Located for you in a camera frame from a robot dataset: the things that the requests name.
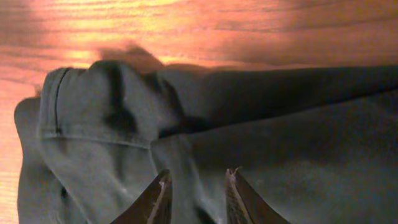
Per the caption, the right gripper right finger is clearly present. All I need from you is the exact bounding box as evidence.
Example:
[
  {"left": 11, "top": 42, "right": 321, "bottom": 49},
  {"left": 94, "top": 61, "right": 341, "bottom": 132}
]
[{"left": 225, "top": 169, "right": 289, "bottom": 224}]

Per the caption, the black t-shirt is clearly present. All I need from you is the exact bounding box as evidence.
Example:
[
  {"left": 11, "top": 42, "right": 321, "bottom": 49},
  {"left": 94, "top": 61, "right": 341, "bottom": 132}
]
[{"left": 14, "top": 61, "right": 397, "bottom": 223}]

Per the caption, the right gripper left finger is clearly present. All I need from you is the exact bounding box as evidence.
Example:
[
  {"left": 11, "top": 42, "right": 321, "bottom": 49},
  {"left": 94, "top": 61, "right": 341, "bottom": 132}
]
[{"left": 111, "top": 169, "right": 173, "bottom": 224}]

